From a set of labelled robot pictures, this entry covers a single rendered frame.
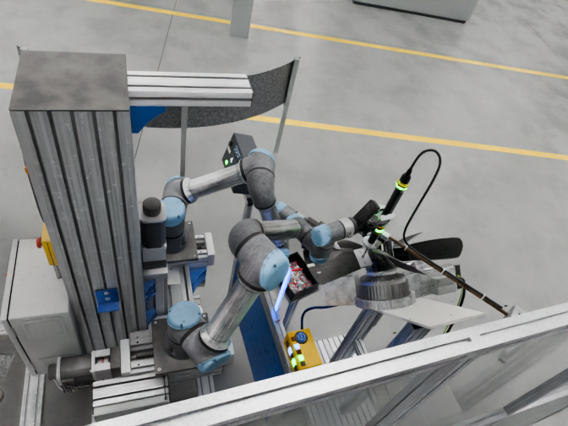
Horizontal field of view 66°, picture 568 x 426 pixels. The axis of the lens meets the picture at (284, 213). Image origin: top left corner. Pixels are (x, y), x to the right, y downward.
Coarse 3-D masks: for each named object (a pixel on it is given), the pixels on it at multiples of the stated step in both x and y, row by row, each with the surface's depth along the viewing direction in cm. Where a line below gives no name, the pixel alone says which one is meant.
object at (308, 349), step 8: (288, 336) 177; (296, 336) 178; (312, 336) 179; (304, 344) 176; (312, 344) 177; (296, 352) 173; (304, 352) 174; (312, 352) 174; (296, 360) 171; (304, 360) 172; (312, 360) 172; (320, 360) 173; (304, 368) 170
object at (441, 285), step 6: (438, 276) 204; (444, 276) 203; (432, 282) 203; (438, 282) 200; (444, 282) 201; (450, 282) 202; (432, 288) 202; (438, 288) 199; (444, 288) 200; (450, 288) 201; (438, 294) 199
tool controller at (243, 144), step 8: (232, 136) 228; (240, 136) 227; (248, 136) 231; (232, 144) 227; (240, 144) 223; (248, 144) 226; (232, 152) 226; (240, 152) 219; (248, 152) 221; (224, 160) 235; (240, 184) 220; (232, 192) 224; (240, 192) 225; (248, 192) 227
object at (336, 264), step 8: (344, 248) 198; (304, 256) 195; (336, 256) 194; (344, 256) 195; (352, 256) 195; (320, 264) 191; (328, 264) 191; (336, 264) 192; (344, 264) 192; (352, 264) 193; (312, 272) 187; (328, 272) 188; (336, 272) 189; (344, 272) 190; (320, 280) 184; (328, 280) 185
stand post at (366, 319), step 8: (368, 312) 215; (376, 312) 217; (360, 320) 224; (368, 320) 222; (376, 320) 226; (352, 328) 232; (360, 328) 227; (368, 328) 232; (352, 336) 233; (360, 336) 237; (344, 344) 246; (352, 344) 242; (336, 352) 255; (344, 352) 248; (352, 352) 253; (336, 360) 256
